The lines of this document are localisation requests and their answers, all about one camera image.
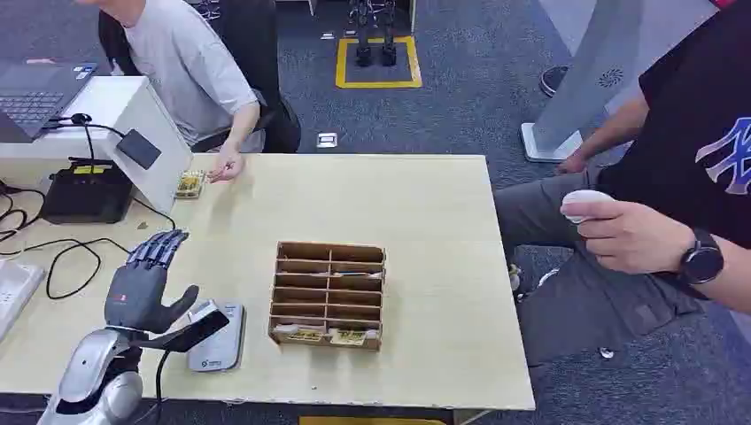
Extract white handheld controller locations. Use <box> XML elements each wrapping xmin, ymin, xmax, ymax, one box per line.
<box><xmin>560</xmin><ymin>189</ymin><xmax>617</xmax><ymax>226</ymax></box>

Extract black cable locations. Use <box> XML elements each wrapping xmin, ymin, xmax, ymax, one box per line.
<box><xmin>0</xmin><ymin>236</ymin><xmax>131</xmax><ymax>301</ymax></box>
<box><xmin>0</xmin><ymin>182</ymin><xmax>47</xmax><ymax>243</ymax></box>

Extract white power strip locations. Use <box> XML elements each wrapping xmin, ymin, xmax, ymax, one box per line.
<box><xmin>0</xmin><ymin>259</ymin><xmax>47</xmax><ymax>343</ymax></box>

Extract wooden card sorting box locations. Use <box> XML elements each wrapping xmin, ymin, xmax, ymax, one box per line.
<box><xmin>267</xmin><ymin>240</ymin><xmax>387</xmax><ymax>352</ymax></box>

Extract seated person's hand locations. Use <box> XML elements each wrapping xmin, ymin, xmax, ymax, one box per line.
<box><xmin>206</xmin><ymin>147</ymin><xmax>246</xmax><ymax>184</ymax></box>

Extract black robot legs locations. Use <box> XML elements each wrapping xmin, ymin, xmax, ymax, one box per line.
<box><xmin>347</xmin><ymin>0</ymin><xmax>400</xmax><ymax>68</ymax></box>

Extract person's left hand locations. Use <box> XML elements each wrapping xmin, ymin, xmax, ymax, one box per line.
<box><xmin>575</xmin><ymin>198</ymin><xmax>697</xmax><ymax>276</ymax></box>

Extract stack of yellow cards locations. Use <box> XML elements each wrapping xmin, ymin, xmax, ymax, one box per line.
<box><xmin>174</xmin><ymin>170</ymin><xmax>207</xmax><ymax>201</ymax></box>

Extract white card reader device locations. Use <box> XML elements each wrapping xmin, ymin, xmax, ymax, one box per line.
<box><xmin>187</xmin><ymin>302</ymin><xmax>247</xmax><ymax>375</ymax></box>

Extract dark shoe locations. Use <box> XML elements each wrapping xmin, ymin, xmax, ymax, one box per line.
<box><xmin>538</xmin><ymin>64</ymin><xmax>571</xmax><ymax>99</ymax></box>

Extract black wristwatch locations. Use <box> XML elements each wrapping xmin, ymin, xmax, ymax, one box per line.
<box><xmin>676</xmin><ymin>227</ymin><xmax>726</xmax><ymax>288</ymax></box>

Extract white desk riser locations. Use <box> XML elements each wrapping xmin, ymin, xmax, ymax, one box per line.
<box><xmin>0</xmin><ymin>75</ymin><xmax>194</xmax><ymax>216</ymax></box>

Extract black router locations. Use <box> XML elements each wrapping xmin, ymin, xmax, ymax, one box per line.
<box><xmin>39</xmin><ymin>157</ymin><xmax>135</xmax><ymax>226</ymax></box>

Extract dark grey laptop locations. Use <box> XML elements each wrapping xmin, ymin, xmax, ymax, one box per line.
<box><xmin>0</xmin><ymin>61</ymin><xmax>98</xmax><ymax>145</ymax></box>

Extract seated person at desk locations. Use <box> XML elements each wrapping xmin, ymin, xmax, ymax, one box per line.
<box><xmin>74</xmin><ymin>0</ymin><xmax>304</xmax><ymax>184</ymax></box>

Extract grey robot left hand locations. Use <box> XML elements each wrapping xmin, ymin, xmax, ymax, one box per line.
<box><xmin>104</xmin><ymin>228</ymin><xmax>201</xmax><ymax>335</ymax></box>

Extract person with controller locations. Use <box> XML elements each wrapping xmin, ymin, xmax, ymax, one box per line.
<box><xmin>492</xmin><ymin>0</ymin><xmax>751</xmax><ymax>367</ymax></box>

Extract white floor stand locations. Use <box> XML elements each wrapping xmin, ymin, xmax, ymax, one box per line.
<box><xmin>519</xmin><ymin>0</ymin><xmax>721</xmax><ymax>165</ymax></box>

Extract person's right hand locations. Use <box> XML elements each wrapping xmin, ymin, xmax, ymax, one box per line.
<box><xmin>555</xmin><ymin>152</ymin><xmax>589</xmax><ymax>176</ymax></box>

